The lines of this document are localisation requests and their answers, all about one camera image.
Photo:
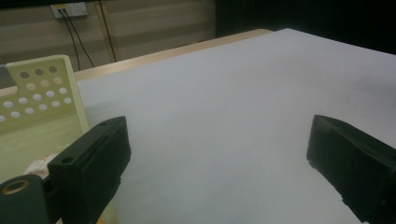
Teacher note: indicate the white table cover sheet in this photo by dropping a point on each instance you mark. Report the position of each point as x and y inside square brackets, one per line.
[218, 109]

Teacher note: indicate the pale yellow perforated plastic basket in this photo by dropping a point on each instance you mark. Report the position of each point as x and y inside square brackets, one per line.
[37, 143]

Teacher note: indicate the white and orange paper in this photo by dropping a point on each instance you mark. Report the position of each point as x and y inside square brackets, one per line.
[39, 166]

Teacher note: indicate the white wall socket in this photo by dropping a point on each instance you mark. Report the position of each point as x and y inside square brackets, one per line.
[73, 8]

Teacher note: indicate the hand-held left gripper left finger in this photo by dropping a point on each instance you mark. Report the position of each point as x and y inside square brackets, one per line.
[90, 168]

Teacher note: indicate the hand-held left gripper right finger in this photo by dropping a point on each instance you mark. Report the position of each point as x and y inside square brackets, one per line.
[355, 168]

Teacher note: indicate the black curtain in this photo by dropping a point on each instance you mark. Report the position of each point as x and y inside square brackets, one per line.
[311, 15]

